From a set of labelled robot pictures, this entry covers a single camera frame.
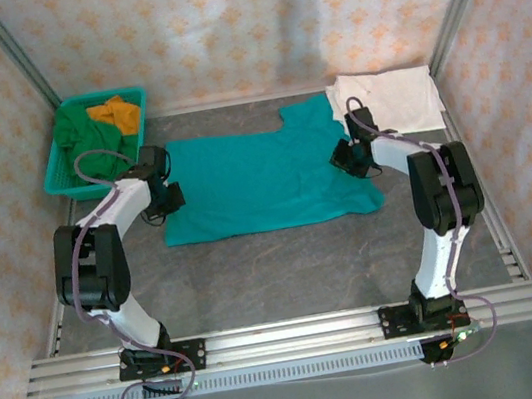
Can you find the orange t-shirt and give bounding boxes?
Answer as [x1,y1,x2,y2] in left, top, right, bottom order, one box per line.
[84,91,146,143]

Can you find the green plastic basket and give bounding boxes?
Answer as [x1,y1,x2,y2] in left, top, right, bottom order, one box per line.
[30,83,163,209]

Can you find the grey slotted cable duct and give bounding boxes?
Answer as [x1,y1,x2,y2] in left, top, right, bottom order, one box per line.
[48,339,427,399]

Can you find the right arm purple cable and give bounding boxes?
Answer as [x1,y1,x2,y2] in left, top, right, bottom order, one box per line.
[344,79,505,375]

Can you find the aluminium frame side rail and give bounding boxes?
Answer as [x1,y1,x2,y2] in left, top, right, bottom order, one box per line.
[0,197,107,399]
[440,96,532,399]

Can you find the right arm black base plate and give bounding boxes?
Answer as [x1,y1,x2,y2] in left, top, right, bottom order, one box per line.
[376,293,471,343]

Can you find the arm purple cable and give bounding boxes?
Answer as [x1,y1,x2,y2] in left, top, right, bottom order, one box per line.
[50,138,208,399]
[344,79,505,375]

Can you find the green t-shirt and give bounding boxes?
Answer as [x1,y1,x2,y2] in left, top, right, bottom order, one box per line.
[50,94,143,188]

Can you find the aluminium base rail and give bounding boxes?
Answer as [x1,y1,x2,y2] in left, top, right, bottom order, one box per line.
[20,279,532,399]

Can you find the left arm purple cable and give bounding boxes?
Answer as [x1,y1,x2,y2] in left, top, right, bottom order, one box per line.
[50,138,208,399]

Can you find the teal t-shirt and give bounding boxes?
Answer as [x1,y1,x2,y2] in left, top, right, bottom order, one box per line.
[145,85,389,250]

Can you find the white folded t-shirt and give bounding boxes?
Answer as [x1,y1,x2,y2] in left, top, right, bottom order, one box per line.
[324,59,449,147]

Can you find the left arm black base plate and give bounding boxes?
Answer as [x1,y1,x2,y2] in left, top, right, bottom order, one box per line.
[115,337,210,384]

